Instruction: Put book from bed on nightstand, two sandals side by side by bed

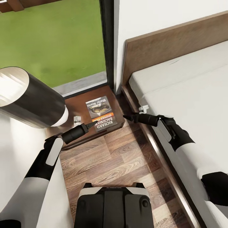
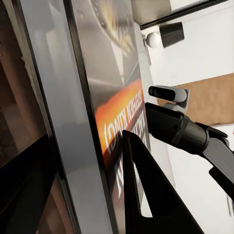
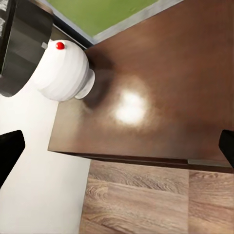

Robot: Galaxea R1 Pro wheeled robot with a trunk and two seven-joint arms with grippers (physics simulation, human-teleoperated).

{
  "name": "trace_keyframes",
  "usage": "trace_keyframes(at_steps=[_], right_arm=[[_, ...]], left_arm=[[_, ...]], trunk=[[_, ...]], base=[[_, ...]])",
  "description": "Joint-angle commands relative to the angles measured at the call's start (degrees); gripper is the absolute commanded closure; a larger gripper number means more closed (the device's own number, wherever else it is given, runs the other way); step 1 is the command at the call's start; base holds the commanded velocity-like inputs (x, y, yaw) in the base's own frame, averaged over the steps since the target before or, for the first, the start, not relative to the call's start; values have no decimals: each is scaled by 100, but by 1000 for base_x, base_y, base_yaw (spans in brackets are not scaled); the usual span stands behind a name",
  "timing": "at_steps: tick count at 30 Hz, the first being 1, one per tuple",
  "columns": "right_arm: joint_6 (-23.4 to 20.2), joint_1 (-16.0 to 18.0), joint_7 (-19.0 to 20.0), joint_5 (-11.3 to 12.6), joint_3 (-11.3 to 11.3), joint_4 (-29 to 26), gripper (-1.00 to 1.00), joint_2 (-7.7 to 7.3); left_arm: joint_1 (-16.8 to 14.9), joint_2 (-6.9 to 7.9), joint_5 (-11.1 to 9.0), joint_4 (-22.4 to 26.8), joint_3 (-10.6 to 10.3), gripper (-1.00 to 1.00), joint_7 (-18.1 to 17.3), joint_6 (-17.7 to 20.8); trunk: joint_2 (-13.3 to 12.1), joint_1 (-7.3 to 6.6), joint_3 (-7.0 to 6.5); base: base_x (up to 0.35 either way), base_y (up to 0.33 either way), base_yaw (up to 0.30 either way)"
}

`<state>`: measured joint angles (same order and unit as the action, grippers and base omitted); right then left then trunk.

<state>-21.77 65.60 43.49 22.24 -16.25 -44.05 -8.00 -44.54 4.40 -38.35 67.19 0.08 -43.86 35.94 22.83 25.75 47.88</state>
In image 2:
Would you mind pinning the fixed window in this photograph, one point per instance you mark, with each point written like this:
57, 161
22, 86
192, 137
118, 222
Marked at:
183, 11

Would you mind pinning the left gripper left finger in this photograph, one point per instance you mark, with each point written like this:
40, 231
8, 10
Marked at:
25, 184

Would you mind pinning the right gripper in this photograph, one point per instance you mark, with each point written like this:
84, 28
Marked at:
169, 126

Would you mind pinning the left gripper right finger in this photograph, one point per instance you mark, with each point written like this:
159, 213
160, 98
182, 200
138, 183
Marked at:
169, 213

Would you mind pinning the hardback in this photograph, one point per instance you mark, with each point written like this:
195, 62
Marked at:
84, 63

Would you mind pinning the bed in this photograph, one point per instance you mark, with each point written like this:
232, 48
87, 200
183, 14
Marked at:
21, 119

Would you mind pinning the nightstand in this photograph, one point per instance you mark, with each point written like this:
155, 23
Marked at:
146, 49

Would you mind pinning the table lamp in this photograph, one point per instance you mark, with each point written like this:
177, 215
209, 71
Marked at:
169, 34

